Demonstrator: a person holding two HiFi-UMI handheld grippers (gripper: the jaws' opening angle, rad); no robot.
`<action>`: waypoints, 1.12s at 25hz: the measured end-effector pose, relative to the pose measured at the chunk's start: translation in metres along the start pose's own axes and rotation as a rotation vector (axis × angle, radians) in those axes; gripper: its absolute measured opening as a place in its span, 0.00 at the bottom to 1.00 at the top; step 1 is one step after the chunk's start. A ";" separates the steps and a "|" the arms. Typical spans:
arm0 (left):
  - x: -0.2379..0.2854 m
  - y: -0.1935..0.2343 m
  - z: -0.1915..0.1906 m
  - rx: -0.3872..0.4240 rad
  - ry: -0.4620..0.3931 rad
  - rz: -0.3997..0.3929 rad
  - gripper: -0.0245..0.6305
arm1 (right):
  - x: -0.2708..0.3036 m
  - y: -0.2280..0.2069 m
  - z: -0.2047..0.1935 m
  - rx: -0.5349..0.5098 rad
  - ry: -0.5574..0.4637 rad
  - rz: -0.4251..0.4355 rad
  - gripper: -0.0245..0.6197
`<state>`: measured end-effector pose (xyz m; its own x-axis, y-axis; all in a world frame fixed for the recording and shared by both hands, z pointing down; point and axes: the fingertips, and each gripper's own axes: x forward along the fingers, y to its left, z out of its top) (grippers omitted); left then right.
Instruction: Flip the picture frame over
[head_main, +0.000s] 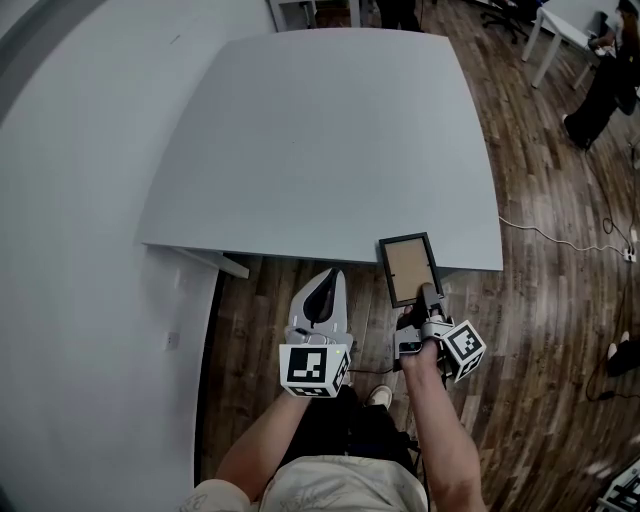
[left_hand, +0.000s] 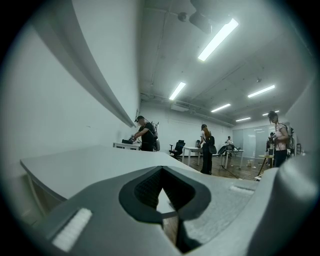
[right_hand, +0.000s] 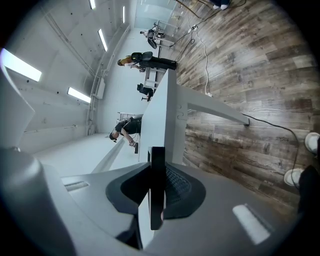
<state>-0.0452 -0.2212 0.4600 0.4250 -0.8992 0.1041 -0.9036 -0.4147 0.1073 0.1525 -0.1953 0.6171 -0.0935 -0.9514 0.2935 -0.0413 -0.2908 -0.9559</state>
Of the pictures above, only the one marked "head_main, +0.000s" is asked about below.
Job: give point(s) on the person's left forearm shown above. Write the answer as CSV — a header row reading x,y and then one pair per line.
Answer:
x,y
260,440

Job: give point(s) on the black waist pack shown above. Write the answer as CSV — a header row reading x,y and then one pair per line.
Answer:
x,y
390,450

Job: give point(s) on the person's right forearm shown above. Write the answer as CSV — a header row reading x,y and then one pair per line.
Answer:
x,y
440,435

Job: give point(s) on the black picture frame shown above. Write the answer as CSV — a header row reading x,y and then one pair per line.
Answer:
x,y
407,267

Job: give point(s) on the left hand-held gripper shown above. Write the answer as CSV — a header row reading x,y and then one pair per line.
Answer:
x,y
305,365

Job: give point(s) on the white power strip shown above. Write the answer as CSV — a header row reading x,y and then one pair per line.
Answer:
x,y
630,254

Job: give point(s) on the wall socket plate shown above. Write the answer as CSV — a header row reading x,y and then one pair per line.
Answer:
x,y
173,340
176,279

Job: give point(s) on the person's right white shoe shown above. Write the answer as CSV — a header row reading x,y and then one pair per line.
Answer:
x,y
380,396

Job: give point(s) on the person's black trousers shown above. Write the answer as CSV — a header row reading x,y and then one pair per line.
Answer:
x,y
330,420

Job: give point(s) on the white metal rack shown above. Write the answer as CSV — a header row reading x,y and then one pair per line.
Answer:
x,y
622,487

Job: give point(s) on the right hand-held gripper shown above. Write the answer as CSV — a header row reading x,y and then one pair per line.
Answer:
x,y
462,350

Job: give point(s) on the person's beige printed shirt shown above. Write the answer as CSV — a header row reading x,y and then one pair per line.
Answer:
x,y
345,487

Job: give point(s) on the person's right hand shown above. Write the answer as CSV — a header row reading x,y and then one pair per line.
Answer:
x,y
407,317

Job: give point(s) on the grey table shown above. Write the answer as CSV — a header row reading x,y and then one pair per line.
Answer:
x,y
325,140

